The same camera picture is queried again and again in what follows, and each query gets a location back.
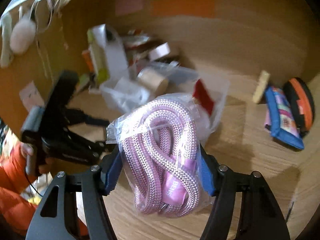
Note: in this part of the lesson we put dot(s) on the white fluffy pompom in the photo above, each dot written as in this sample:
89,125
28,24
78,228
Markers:
22,36

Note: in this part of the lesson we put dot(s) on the black orange round case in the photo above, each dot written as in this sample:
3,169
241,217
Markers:
302,104

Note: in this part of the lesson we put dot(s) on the cream lotion bottle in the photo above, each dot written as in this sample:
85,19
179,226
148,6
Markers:
263,81

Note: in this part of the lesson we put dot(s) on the red hat gnome doll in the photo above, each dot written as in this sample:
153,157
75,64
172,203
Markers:
203,98

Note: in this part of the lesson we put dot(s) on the beige paper cup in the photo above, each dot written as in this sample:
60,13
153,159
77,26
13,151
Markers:
153,80

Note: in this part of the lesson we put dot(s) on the small white cardboard box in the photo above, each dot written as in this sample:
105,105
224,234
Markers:
159,52

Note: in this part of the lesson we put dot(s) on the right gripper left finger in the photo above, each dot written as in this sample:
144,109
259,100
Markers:
72,199

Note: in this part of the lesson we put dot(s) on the green orange tube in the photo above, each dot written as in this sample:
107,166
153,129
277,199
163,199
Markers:
83,83

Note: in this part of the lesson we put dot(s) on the left hand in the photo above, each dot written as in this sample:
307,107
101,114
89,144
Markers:
27,150

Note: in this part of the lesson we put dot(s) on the orange sleeved forearm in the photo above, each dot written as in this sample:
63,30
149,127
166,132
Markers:
16,212

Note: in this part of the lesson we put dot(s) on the blue patchwork pencil pouch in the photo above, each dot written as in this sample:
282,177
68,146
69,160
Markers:
279,119

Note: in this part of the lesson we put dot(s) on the orange sticky note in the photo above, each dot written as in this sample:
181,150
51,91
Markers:
196,8

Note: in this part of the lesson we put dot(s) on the orange book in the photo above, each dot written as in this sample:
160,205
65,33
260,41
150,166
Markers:
87,58

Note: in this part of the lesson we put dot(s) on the pink sticky note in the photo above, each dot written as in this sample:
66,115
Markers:
125,7

